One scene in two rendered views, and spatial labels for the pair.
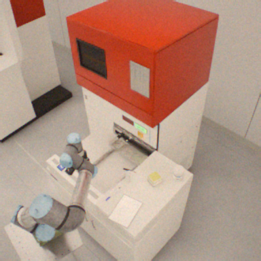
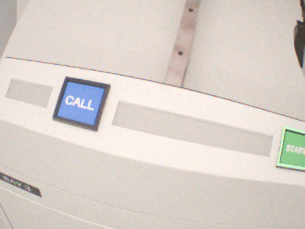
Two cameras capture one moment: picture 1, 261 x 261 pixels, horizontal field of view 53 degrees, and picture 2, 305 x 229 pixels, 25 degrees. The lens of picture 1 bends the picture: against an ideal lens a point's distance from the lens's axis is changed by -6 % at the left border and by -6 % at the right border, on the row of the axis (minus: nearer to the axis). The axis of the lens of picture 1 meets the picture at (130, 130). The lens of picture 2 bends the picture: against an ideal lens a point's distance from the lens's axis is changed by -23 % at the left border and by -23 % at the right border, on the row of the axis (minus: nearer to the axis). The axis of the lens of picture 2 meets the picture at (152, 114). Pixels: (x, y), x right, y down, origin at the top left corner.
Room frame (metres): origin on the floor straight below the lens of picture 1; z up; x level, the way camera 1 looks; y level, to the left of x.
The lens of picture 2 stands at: (0.81, 0.71, 1.70)
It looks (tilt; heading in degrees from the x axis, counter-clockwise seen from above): 58 degrees down; 325
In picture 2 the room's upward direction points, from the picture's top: 5 degrees clockwise
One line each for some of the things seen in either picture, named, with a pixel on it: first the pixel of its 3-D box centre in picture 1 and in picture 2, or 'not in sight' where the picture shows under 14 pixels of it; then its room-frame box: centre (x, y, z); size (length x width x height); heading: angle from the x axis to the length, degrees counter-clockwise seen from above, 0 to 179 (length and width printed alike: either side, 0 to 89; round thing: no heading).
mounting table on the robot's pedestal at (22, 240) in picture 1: (47, 237); not in sight; (0.76, 0.61, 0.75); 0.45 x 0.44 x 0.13; 127
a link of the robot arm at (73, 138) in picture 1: (74, 143); not in sight; (1.06, 0.32, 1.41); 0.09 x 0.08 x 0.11; 165
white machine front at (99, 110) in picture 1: (117, 119); not in sight; (1.65, 0.10, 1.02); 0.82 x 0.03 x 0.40; 46
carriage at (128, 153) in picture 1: (128, 153); not in sight; (1.42, 0.02, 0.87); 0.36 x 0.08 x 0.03; 46
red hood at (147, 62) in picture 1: (143, 49); not in sight; (1.87, -0.12, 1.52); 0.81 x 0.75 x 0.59; 46
